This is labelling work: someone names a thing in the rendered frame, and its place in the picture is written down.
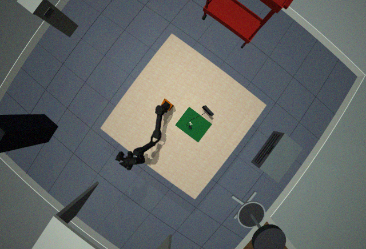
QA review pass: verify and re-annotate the green circuit board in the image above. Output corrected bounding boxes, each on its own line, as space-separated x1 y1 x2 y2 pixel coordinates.
176 107 212 142

